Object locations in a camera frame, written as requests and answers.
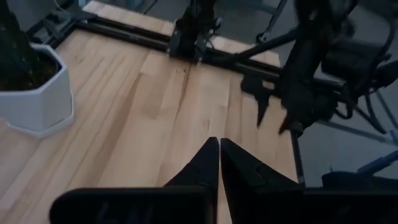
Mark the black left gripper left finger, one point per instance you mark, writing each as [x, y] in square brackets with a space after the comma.
[205, 168]

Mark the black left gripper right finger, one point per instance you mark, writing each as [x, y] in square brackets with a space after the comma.
[245, 180]

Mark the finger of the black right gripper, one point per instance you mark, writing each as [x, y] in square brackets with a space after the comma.
[262, 96]
[284, 127]

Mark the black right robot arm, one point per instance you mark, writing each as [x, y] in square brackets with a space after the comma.
[311, 46]

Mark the white hexagonal plant pot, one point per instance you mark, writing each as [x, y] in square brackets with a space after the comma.
[37, 105]

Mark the green cactus plant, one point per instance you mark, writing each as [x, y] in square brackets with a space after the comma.
[15, 46]

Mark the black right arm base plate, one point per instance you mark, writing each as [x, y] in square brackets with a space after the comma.
[186, 53]

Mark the black aluminium table frame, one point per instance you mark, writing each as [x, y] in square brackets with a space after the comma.
[133, 36]

